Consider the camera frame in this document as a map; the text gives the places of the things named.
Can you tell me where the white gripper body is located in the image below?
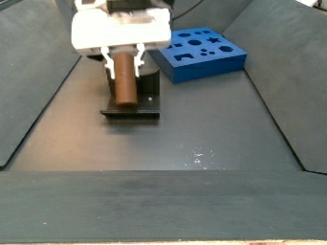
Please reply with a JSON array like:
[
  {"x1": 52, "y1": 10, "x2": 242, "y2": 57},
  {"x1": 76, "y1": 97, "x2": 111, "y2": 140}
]
[{"x1": 72, "y1": 0, "x2": 171, "y2": 55}]

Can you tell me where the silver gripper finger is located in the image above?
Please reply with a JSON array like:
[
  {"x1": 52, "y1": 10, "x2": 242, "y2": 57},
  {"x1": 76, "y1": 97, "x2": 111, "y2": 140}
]
[
  {"x1": 134, "y1": 43, "x2": 146, "y2": 78},
  {"x1": 101, "y1": 47, "x2": 115, "y2": 79}
]

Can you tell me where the brown cylinder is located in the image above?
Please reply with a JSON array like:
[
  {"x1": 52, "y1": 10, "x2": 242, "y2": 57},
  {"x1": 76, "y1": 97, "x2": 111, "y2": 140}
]
[{"x1": 113, "y1": 53, "x2": 138, "y2": 106}]

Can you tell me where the black curved holder stand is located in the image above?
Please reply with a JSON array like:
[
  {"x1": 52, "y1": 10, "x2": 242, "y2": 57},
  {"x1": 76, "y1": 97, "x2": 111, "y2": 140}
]
[{"x1": 101, "y1": 65, "x2": 160, "y2": 120}]

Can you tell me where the blue shape sorting block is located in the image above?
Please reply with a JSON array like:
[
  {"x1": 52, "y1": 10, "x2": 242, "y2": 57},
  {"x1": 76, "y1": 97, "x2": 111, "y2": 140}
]
[{"x1": 151, "y1": 27, "x2": 248, "y2": 83}]

